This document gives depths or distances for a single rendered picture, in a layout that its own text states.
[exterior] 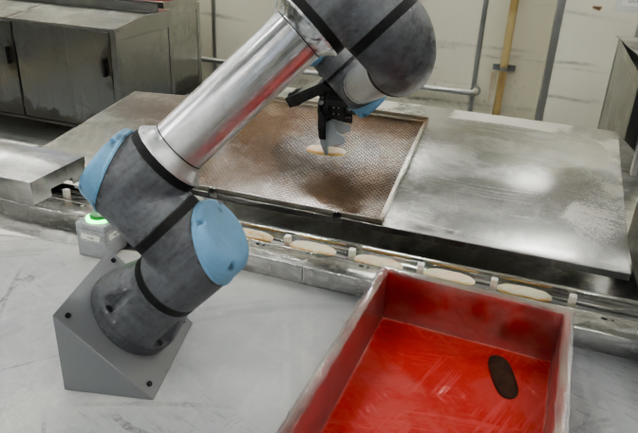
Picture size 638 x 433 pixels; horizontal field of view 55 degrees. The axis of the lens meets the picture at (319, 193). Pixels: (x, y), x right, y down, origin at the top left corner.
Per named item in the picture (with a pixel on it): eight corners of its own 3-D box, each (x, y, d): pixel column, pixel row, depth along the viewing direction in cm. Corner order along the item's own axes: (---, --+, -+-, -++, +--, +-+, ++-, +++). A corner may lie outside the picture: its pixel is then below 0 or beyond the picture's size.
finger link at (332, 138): (343, 161, 144) (345, 123, 140) (318, 158, 146) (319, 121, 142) (346, 157, 147) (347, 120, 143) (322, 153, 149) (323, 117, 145)
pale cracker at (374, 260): (351, 263, 123) (351, 258, 123) (357, 254, 127) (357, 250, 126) (401, 273, 120) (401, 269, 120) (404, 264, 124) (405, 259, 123)
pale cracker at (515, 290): (495, 293, 115) (496, 289, 115) (497, 283, 119) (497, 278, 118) (552, 305, 113) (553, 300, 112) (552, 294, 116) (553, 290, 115)
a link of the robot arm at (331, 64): (341, 66, 119) (361, 47, 127) (301, 22, 117) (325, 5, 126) (315, 89, 124) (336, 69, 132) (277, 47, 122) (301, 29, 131)
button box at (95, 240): (77, 268, 129) (70, 220, 125) (102, 251, 136) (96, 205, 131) (110, 276, 127) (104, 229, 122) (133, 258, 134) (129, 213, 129)
